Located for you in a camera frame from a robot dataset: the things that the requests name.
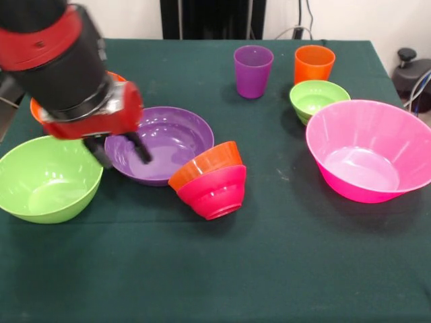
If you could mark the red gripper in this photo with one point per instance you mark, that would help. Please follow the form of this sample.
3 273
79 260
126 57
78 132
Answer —
111 124

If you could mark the purple plastic bowl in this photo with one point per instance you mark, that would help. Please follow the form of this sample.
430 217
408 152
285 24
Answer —
175 134

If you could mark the large green plastic bowl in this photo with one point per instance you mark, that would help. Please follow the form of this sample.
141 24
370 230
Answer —
50 181

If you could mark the small orange plastic bowl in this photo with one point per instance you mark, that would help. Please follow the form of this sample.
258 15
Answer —
208 161

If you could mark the small red plastic bowl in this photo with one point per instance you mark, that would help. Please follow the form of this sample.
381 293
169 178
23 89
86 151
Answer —
215 191

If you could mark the purple plastic cup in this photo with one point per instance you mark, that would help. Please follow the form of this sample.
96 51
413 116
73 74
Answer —
252 77

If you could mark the small green plastic bowl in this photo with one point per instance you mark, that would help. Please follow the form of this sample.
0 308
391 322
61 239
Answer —
316 97

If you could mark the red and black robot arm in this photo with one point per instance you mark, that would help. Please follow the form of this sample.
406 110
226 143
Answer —
54 60

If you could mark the large orange plastic bowl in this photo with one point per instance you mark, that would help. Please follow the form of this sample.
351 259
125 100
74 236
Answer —
35 112

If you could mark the grey office chair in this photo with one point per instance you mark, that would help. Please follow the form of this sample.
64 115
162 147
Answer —
8 91

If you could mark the dark green tablecloth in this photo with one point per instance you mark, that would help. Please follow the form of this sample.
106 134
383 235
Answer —
269 286

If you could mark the orange plastic cup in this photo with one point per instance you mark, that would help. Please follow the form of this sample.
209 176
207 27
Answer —
313 67

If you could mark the black power adapter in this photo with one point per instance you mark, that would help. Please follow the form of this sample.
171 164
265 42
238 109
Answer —
298 32

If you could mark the large pink plastic bowl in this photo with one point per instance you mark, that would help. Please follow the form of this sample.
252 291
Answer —
363 151

